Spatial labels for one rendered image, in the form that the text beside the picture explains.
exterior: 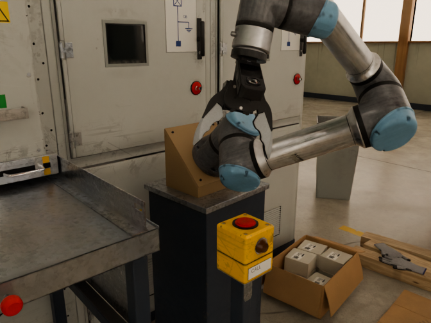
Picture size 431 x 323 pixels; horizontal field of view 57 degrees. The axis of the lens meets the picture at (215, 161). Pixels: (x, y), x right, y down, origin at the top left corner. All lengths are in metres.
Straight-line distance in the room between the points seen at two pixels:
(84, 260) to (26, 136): 0.50
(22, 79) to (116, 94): 0.42
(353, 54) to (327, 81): 8.62
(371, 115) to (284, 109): 1.15
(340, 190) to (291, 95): 1.39
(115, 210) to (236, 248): 0.35
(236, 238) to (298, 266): 1.42
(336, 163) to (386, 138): 2.25
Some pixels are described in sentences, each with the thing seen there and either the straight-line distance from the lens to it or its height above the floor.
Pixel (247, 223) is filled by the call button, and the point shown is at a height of 0.91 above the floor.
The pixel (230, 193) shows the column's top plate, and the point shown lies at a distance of 1.32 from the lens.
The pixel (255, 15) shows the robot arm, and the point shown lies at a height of 1.28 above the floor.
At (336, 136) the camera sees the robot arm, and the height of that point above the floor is 1.00.
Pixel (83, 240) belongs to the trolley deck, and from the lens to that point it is 0.86.
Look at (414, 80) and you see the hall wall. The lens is 8.77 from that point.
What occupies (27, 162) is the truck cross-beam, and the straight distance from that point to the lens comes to 1.21.
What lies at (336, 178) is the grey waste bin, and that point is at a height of 0.19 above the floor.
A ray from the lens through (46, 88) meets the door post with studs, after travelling 1.42.
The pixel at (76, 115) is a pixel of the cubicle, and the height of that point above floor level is 0.99.
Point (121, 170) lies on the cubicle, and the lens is 1.56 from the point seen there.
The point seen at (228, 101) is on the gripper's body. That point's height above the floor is 1.12.
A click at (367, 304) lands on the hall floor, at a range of 2.19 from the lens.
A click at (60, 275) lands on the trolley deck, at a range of 0.81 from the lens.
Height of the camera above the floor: 1.23
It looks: 17 degrees down
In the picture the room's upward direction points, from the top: straight up
